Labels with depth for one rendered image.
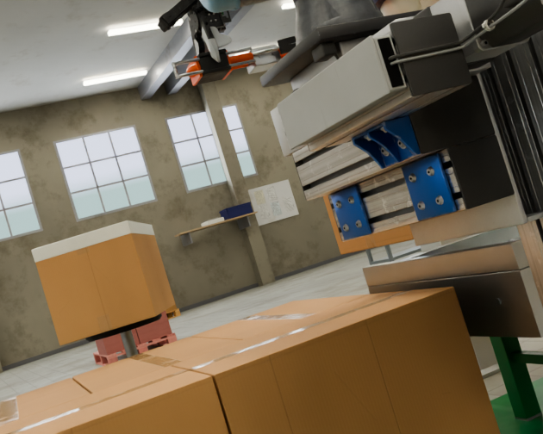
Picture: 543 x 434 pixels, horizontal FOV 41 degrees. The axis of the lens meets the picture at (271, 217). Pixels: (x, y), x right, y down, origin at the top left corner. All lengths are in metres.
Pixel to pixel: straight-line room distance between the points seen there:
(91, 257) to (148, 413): 1.60
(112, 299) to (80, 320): 0.15
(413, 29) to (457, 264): 1.01
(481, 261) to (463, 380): 0.27
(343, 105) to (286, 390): 0.78
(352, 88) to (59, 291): 2.28
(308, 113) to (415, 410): 0.87
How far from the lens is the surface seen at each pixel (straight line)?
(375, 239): 1.82
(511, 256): 1.65
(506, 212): 1.11
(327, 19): 1.19
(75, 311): 3.03
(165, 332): 8.30
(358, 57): 0.87
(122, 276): 2.98
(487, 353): 3.18
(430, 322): 1.69
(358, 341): 1.60
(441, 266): 1.87
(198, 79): 1.74
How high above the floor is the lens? 0.76
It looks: 2 degrees up
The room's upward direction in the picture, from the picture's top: 17 degrees counter-clockwise
